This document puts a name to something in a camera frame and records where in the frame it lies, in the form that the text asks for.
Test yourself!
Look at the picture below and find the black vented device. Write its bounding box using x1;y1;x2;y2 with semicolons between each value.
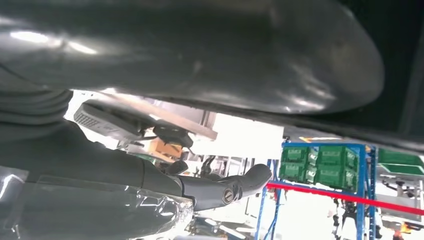
73;100;148;143

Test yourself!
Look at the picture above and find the green plastic crate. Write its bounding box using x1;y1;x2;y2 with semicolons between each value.
314;164;360;193
278;162;311;183
377;149;424;176
316;145;360;170
280;146;312;166

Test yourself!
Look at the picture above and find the brown cardboard box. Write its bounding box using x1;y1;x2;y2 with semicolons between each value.
148;138;184;160

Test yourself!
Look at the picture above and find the blue steel shelf rack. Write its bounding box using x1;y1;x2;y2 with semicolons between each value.
255;141;379;240

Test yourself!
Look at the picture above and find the red barrier strip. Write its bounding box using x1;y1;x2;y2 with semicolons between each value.
265;181;424;217

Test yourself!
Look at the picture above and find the black clamp block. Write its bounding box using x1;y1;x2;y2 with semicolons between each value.
152;119;195;149

